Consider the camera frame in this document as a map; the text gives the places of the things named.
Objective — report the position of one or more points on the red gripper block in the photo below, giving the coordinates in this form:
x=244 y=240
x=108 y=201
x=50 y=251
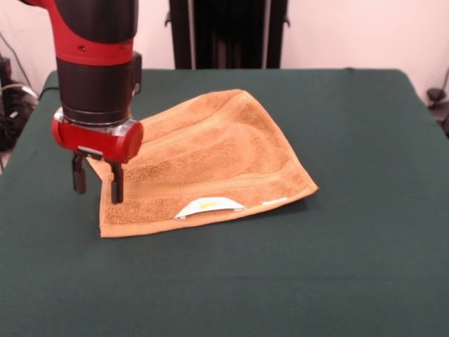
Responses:
x=98 y=142

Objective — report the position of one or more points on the tan terry towel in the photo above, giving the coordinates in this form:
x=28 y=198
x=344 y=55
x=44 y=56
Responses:
x=210 y=158

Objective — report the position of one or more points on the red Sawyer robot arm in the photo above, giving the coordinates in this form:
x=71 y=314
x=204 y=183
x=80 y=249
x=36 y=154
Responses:
x=94 y=84

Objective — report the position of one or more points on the black device with light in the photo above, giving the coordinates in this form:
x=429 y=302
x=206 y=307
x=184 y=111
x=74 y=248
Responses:
x=5 y=66

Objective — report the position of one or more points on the dark green table cloth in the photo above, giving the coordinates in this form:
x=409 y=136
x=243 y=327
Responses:
x=315 y=263

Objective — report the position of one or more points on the black plug adapter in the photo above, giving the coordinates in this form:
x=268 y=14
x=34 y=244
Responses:
x=435 y=94

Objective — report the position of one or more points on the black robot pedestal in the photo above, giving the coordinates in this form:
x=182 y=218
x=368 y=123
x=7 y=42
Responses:
x=224 y=33

